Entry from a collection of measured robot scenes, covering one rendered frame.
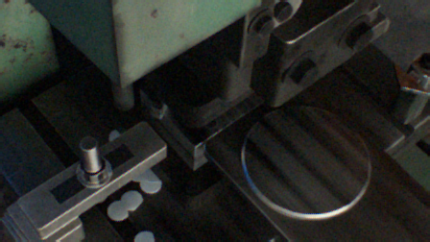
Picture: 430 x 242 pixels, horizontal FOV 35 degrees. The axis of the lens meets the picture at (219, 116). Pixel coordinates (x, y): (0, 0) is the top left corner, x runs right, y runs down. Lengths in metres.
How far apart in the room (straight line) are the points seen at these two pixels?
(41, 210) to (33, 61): 0.20
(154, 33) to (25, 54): 0.45
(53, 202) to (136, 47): 0.35
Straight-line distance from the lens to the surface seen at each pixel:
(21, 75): 0.79
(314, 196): 0.64
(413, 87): 0.73
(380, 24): 0.85
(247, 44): 0.43
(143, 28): 0.32
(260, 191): 0.63
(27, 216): 0.66
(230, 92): 0.54
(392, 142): 0.78
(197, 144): 0.66
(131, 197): 0.71
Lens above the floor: 1.34
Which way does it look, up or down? 56 degrees down
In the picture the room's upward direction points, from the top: 5 degrees clockwise
